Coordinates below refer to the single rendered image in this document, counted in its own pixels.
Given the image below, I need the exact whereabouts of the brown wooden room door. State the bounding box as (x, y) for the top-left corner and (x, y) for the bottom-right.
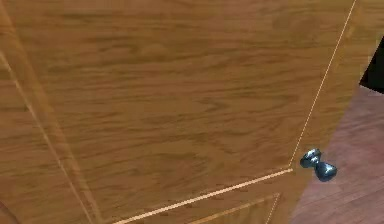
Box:
(0, 0), (384, 224)

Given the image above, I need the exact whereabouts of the dark metal door knob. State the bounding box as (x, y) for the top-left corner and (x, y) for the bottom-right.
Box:
(299, 148), (338, 183)

